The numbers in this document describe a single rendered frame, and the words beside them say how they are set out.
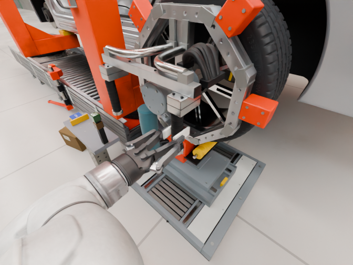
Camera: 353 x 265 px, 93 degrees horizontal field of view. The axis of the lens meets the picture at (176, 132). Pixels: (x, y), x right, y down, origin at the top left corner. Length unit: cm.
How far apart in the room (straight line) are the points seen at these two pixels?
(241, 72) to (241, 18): 14
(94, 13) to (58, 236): 86
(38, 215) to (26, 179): 149
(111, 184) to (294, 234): 123
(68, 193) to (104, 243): 16
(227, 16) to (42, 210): 58
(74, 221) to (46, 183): 145
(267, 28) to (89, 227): 63
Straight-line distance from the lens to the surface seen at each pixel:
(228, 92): 72
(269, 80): 64
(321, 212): 161
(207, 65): 48
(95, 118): 97
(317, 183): 176
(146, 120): 79
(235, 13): 55
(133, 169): 40
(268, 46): 62
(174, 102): 43
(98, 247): 22
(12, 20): 283
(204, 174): 116
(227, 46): 57
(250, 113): 60
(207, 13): 59
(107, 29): 99
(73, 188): 37
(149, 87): 62
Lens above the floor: 116
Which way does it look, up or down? 41 degrees down
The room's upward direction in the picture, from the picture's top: straight up
